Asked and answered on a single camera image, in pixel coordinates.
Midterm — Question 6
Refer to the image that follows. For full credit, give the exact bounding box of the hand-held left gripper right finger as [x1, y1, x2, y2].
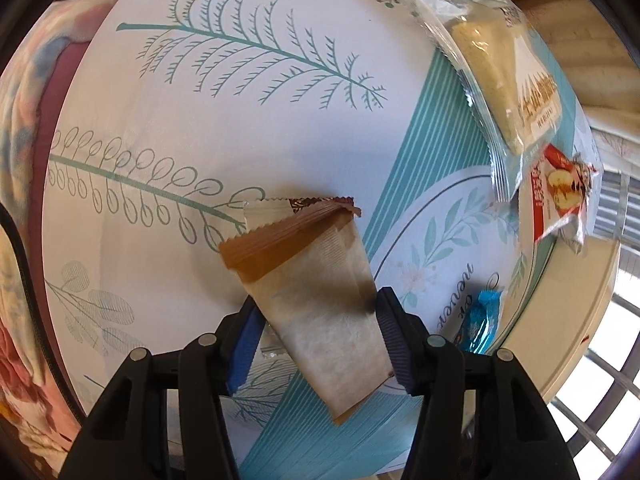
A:
[375, 287, 581, 480]

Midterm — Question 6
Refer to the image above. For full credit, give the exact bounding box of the red and white cake packet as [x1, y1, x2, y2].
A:
[530, 142, 603, 258]

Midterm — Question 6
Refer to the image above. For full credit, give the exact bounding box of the white plastic tray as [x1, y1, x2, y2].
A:
[500, 237, 621, 401]

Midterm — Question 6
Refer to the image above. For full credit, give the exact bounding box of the tan paper-look snack packet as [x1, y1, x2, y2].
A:
[219, 205, 396, 426]

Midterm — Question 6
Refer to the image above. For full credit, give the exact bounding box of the pink floral quilt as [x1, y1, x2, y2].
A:
[0, 270, 81, 461]

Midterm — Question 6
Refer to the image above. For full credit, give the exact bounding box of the metal window grille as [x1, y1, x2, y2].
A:
[550, 170, 640, 466]

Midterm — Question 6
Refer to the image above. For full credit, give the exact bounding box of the white curtain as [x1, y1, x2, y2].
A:
[520, 0, 640, 171]

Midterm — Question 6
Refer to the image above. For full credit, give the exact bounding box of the white and brown snack packet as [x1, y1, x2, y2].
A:
[244, 196, 362, 231]

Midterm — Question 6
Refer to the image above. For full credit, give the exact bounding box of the black cable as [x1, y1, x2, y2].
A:
[0, 205, 86, 426]

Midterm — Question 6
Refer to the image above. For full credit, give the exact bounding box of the teal leaf-print tablecloth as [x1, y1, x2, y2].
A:
[40, 0, 608, 478]

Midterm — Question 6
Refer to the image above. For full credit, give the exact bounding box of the blue and white snack packet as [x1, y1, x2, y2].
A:
[460, 287, 506, 353]

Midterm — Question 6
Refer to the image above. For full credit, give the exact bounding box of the white sandwich bread packet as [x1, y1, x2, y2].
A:
[407, 0, 566, 203]

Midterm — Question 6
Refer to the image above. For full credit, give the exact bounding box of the pastel floral blanket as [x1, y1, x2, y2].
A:
[0, 0, 116, 271]

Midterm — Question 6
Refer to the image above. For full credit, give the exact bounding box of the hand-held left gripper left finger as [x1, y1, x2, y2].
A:
[60, 297, 266, 480]

